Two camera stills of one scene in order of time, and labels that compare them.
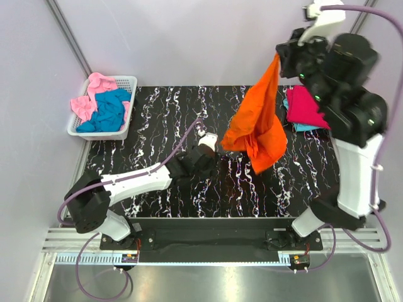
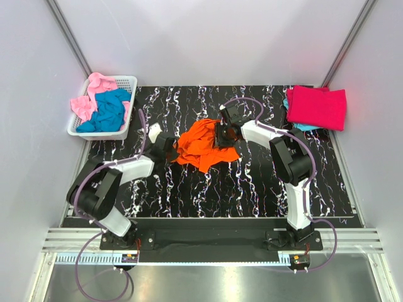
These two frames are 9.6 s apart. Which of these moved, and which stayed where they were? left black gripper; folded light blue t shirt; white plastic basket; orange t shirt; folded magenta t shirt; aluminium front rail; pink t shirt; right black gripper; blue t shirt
Moved: right black gripper; left black gripper; orange t shirt
Stayed: aluminium front rail; pink t shirt; folded magenta t shirt; folded light blue t shirt; white plastic basket; blue t shirt
